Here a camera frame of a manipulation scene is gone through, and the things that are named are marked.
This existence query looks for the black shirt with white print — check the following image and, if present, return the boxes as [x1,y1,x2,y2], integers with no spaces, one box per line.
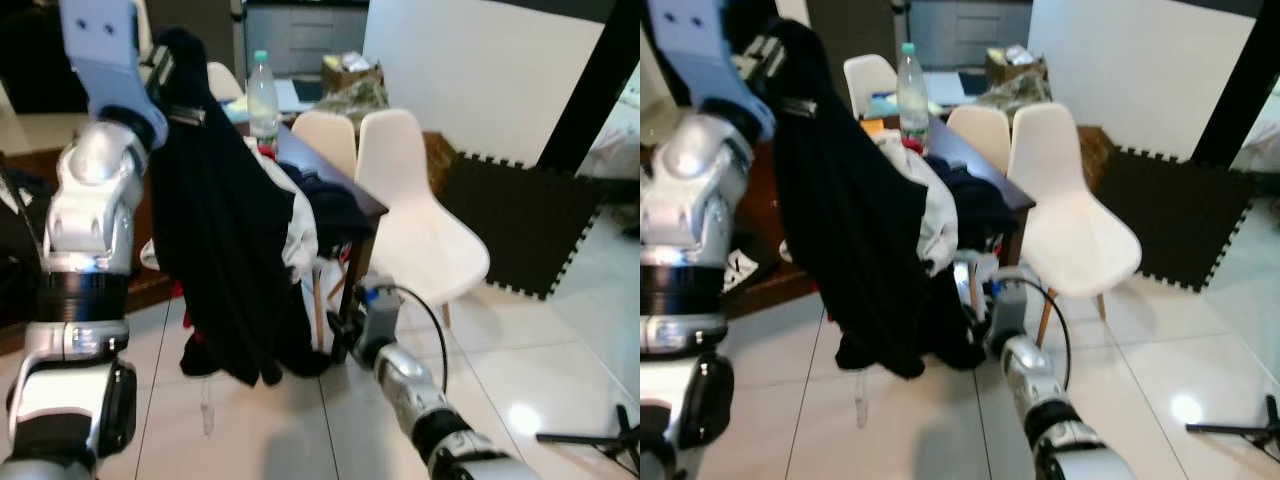
[770,18,956,381]
[150,28,321,389]

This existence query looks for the black tripod stand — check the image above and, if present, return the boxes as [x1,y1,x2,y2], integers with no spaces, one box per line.
[1185,395,1280,451]
[535,400,640,476]

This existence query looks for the clear plastic bottle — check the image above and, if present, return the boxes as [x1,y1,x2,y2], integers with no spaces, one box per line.
[895,42,931,136]
[247,50,281,141]

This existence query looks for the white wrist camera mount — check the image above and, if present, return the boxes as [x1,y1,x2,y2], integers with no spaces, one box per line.
[355,283,406,346]
[648,0,761,111]
[60,0,151,111]
[985,275,1031,346]

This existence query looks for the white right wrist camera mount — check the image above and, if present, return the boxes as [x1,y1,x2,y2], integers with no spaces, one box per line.
[355,283,406,346]
[985,275,1031,346]

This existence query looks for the camouflage fabric bag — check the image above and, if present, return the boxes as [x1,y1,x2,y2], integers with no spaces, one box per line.
[320,55,386,126]
[975,45,1051,111]

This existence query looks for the dark wooden table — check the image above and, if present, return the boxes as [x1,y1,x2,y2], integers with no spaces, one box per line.
[735,100,1036,321]
[0,120,391,361]

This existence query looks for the dark navy garment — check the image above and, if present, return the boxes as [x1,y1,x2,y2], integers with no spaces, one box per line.
[945,165,1021,246]
[285,165,373,251]

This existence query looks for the white garment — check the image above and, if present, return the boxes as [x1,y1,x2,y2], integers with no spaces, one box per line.
[283,180,321,286]
[905,150,961,276]

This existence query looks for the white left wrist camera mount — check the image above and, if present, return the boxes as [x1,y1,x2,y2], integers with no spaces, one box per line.
[60,0,151,111]
[648,0,761,111]

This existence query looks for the white plastic chair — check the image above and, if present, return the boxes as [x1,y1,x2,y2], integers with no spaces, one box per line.
[355,108,493,331]
[945,105,1013,166]
[843,55,901,116]
[290,110,359,181]
[1005,102,1144,346]
[205,62,246,106]

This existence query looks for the black foam puzzle mat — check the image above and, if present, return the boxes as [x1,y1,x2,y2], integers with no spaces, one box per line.
[1095,145,1256,293]
[440,150,606,301]

